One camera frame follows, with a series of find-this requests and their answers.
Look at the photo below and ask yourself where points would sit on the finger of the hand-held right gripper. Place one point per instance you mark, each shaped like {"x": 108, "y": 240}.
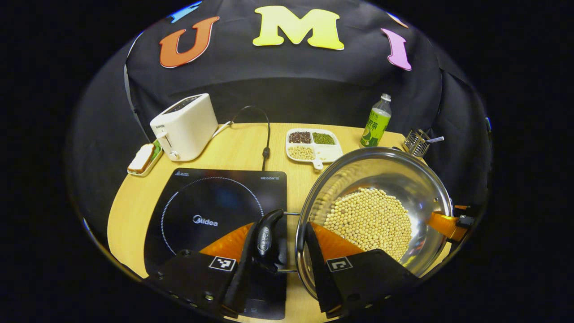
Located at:
{"x": 444, "y": 224}
{"x": 474, "y": 210}

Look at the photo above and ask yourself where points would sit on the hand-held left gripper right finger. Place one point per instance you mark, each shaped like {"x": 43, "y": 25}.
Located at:
{"x": 319, "y": 278}

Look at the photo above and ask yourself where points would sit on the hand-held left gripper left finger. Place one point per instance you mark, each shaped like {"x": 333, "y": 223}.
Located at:
{"x": 242, "y": 278}

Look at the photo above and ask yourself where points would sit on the stainless steel pot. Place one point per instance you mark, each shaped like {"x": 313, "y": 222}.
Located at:
{"x": 381, "y": 170}

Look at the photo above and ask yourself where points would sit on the black induction cooktop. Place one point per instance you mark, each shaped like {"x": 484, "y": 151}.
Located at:
{"x": 210, "y": 197}

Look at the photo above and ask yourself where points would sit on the pile of soybeans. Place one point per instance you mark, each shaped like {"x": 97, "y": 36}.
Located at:
{"x": 372, "y": 220}

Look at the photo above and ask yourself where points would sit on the green drink bottle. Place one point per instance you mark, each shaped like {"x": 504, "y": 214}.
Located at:
{"x": 374, "y": 128}

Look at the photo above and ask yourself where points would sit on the white divided bean plate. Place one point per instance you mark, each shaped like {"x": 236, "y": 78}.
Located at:
{"x": 329, "y": 154}

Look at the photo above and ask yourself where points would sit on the small green tray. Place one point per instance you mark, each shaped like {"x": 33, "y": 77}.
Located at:
{"x": 158, "y": 154}

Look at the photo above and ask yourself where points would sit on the sandwich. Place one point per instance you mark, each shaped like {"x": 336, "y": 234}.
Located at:
{"x": 141, "y": 158}

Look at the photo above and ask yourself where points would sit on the white toaster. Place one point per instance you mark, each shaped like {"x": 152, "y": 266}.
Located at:
{"x": 188, "y": 125}

